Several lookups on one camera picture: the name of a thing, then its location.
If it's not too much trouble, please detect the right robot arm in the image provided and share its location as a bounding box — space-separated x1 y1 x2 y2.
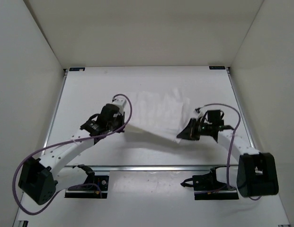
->
177 110 279 200

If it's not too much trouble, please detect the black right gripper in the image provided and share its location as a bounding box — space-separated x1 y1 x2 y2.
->
177 117 212 140

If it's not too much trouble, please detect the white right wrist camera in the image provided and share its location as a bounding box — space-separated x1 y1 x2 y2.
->
194 107 205 120

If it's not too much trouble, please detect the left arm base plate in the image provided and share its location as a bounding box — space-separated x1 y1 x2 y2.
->
64 169 109 199

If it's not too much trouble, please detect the right blue corner label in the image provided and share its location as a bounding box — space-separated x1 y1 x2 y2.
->
209 66 225 70

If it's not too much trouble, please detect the blue corner label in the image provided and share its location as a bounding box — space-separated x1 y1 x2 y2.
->
69 67 85 71
209 66 225 70

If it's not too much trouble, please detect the aluminium table rail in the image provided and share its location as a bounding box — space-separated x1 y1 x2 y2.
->
90 165 212 172

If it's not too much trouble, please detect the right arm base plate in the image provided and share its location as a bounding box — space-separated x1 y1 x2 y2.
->
180 167 239 201

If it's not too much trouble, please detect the left blue corner label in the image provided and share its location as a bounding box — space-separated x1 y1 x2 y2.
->
69 67 85 71

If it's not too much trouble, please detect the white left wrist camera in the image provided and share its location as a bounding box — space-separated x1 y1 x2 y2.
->
112 98 127 114

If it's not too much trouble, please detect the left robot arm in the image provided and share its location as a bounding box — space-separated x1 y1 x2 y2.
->
16 98 128 205

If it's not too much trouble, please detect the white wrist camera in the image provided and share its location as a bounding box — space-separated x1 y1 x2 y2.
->
112 98 127 114
194 107 205 120

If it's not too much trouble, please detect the white pleated skirt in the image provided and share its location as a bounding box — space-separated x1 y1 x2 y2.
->
125 88 193 144

